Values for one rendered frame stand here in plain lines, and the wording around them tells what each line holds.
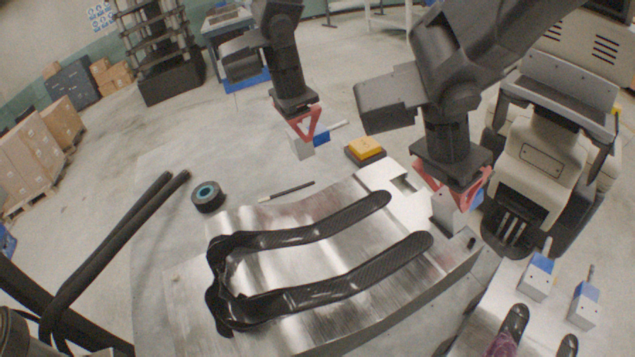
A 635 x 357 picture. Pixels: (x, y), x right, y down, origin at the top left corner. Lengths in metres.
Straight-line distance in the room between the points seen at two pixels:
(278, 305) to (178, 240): 0.37
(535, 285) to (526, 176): 0.36
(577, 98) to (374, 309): 0.55
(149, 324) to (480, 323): 0.58
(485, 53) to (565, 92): 0.44
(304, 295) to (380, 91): 0.27
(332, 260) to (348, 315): 0.09
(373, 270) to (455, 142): 0.21
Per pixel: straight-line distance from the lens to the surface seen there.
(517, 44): 0.23
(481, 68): 0.23
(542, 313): 0.49
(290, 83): 0.48
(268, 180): 0.70
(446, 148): 0.34
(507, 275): 0.49
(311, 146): 0.55
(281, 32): 0.41
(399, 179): 0.54
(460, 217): 0.43
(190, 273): 0.53
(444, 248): 0.44
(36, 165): 3.92
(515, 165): 0.77
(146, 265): 0.70
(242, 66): 0.45
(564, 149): 0.75
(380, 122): 0.30
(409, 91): 0.29
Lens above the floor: 1.25
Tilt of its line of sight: 42 degrees down
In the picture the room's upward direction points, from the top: 12 degrees counter-clockwise
